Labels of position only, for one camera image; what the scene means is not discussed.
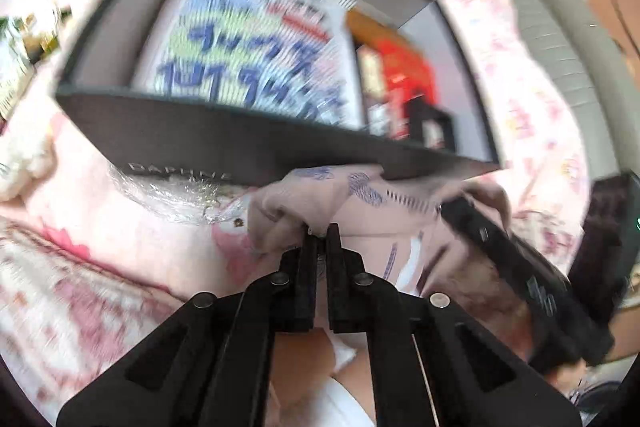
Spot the black square photo frame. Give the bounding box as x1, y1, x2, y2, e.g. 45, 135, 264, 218
406, 98, 457, 153

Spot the clear phone case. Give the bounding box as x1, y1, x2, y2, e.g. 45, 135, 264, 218
110, 167, 254, 225

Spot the person's right hand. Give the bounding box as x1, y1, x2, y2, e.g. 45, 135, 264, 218
544, 360, 588, 395

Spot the hello kitty pink pajama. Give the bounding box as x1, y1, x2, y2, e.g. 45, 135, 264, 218
0, 106, 536, 427

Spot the red lucky coffee card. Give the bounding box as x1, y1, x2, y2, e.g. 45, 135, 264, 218
373, 38, 439, 140

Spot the cream sticker card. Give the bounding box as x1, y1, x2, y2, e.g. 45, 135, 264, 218
356, 44, 392, 138

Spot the black cardboard storage box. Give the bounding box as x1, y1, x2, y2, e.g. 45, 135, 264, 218
55, 0, 500, 186

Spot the cartoon bead art pack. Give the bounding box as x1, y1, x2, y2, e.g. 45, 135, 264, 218
130, 0, 366, 130

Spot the wooden comb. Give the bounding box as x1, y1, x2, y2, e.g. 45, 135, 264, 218
346, 9, 404, 49

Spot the green plastic packet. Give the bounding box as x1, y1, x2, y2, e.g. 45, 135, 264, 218
1, 5, 73, 128

